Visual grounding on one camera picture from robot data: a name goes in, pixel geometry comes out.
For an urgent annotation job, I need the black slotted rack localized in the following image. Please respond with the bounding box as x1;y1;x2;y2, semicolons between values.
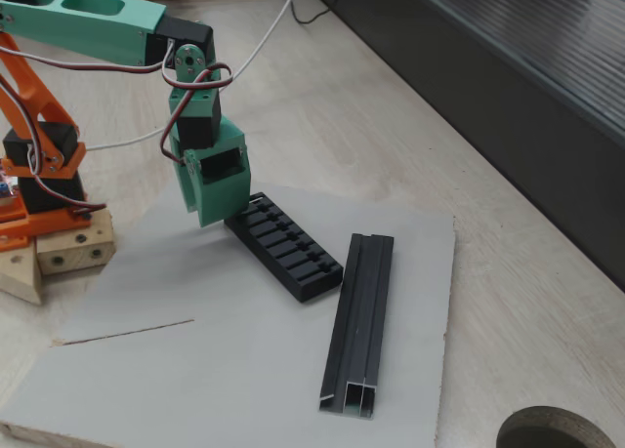
224;191;345;304

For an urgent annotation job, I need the wooden base plank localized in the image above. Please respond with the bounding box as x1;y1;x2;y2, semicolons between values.
0;237;44;306

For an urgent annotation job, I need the wooden block with screw holes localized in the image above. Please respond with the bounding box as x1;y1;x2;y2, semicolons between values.
36;208;116;276

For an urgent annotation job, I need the grey painted wooden board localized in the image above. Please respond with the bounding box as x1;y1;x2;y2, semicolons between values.
0;172;456;448

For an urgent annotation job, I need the red controller circuit board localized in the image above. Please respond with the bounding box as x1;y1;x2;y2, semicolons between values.
0;169;21;206

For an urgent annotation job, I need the gripper servo wire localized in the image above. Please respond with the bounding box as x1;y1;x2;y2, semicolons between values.
159;37;234;167

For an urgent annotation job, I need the white USB cable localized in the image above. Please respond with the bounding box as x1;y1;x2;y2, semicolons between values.
86;0;303;151

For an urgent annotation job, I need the base servo wire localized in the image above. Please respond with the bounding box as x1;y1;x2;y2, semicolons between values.
26;143;107;221

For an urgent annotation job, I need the black aluminium profile rail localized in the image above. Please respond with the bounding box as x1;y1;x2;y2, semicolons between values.
318;232;396;418

